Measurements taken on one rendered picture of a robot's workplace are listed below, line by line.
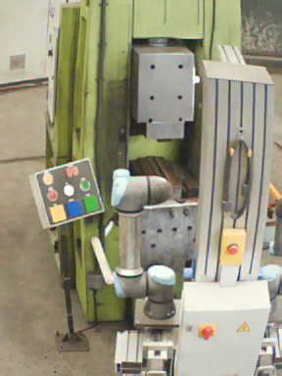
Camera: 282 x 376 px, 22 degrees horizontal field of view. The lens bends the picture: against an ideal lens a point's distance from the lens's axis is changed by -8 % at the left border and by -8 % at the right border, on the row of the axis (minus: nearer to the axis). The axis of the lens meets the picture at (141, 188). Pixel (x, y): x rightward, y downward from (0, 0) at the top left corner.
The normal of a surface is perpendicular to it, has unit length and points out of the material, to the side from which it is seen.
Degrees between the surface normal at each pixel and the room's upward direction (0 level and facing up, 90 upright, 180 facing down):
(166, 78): 90
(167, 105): 90
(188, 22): 90
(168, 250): 90
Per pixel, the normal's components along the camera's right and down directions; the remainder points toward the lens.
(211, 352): -0.04, 0.43
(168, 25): 0.21, 0.42
